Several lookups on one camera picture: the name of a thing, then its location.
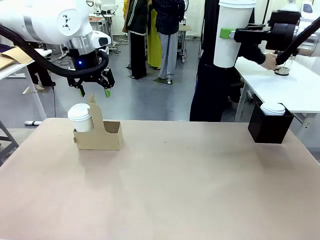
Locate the stack of white cup lids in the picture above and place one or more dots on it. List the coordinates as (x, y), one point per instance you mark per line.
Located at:
(272, 108)

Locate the white side table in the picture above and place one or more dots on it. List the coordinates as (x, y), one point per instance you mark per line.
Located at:
(287, 92)

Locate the clear glass pitcher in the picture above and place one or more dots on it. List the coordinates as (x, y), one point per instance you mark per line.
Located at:
(287, 65)

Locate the dark floor mat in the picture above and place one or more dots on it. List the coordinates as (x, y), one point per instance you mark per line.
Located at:
(162, 80)

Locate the small wooden-top background desk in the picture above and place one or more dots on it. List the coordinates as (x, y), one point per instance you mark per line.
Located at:
(185, 28)

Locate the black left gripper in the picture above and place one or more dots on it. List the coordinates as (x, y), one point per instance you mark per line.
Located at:
(82, 58)

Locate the brown cardboard cup carrier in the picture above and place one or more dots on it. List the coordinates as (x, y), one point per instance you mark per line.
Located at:
(100, 140)

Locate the white lidded paper cup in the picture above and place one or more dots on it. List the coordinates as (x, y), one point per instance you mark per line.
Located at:
(80, 117)

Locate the person in white coat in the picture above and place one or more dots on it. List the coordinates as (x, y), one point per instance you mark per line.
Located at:
(37, 73)

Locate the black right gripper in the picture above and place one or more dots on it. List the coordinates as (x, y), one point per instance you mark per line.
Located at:
(281, 36)

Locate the person's right forearm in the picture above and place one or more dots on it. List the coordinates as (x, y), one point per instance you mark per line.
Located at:
(252, 53)

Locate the black tripod pole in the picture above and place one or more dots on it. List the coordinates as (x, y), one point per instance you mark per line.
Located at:
(267, 7)

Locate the person's right hand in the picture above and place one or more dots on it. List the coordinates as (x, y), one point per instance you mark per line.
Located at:
(269, 62)

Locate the grey metal frame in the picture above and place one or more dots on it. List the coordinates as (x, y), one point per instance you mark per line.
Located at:
(7, 142)

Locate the person in yellow clothes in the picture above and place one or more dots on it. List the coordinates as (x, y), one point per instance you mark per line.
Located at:
(153, 45)

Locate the person in dark green jacket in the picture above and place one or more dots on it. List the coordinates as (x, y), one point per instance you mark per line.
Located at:
(137, 37)

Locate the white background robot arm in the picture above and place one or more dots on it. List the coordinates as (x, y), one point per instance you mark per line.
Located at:
(95, 2)

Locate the tall white paper cup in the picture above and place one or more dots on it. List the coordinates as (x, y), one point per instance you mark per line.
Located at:
(230, 52)

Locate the person in black Nike hoodie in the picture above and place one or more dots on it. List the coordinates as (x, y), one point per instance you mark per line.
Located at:
(207, 87)

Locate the black square lid box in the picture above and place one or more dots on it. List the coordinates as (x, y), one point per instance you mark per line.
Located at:
(270, 130)

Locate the brown cardboard sheet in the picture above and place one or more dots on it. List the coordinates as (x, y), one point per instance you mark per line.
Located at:
(5, 62)
(18, 53)

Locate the person in plaid shirt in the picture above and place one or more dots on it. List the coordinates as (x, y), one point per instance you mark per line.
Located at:
(167, 37)

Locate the white table with cardboard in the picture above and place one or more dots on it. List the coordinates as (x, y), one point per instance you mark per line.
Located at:
(37, 56)

